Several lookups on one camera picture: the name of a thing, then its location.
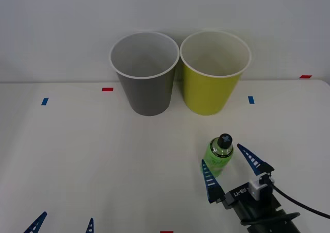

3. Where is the green plastic bottle black cap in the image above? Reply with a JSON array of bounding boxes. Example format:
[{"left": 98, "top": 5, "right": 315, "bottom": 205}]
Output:
[{"left": 202, "top": 133, "right": 235, "bottom": 178}]

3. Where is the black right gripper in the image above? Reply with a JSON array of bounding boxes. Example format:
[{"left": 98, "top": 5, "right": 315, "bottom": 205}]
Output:
[{"left": 201, "top": 143, "right": 283, "bottom": 213}]

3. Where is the grey plastic waste bin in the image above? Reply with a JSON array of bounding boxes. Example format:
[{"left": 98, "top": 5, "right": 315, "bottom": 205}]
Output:
[{"left": 109, "top": 31, "right": 180, "bottom": 117}]

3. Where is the yellow-green plastic waste bin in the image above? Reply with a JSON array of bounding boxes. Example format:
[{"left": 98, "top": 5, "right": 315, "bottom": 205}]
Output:
[{"left": 179, "top": 30, "right": 252, "bottom": 117}]

